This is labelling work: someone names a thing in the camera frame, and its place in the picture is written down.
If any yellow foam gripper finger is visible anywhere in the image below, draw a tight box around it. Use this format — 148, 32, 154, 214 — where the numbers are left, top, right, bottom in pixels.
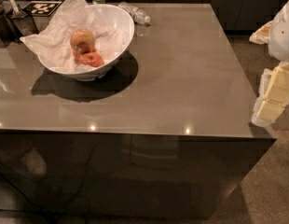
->
251, 62, 289, 127
249, 21, 272, 45

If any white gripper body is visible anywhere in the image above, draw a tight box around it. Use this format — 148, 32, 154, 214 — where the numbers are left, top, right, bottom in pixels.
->
268, 0, 289, 62

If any yellow-red apple with sticker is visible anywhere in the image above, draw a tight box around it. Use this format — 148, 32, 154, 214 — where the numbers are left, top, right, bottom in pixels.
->
70, 29, 95, 53

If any red apple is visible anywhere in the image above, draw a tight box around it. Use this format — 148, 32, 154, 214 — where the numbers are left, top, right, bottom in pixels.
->
73, 51, 104, 67

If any white bowl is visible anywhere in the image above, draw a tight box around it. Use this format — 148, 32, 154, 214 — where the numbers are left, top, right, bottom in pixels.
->
38, 5, 134, 81

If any clear plastic water bottle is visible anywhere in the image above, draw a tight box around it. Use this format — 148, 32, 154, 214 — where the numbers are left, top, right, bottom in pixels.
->
118, 2, 151, 25

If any white crumpled paper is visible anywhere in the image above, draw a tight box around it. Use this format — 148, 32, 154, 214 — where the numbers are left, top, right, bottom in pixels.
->
19, 0, 124, 74

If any black white marker tag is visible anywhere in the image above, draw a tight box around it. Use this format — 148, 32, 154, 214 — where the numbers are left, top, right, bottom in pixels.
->
24, 1, 62, 17

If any dark scoop with white handle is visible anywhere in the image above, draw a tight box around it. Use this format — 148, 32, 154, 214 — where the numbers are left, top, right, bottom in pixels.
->
8, 0, 38, 36

